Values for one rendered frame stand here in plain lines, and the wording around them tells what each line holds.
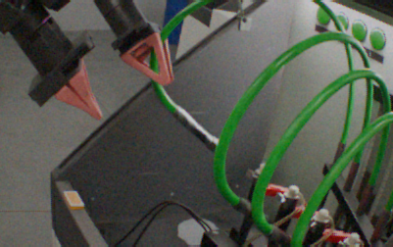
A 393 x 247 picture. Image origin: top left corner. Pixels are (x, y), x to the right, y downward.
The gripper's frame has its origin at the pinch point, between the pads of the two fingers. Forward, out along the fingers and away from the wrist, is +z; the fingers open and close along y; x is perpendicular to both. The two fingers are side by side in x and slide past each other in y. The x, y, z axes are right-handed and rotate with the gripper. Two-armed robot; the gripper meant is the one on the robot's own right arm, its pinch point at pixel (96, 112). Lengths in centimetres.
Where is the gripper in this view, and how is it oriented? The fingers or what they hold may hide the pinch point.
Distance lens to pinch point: 60.1
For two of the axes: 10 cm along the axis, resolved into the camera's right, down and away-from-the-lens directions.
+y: 8.0, -6.0, -0.5
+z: 5.5, 7.0, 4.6
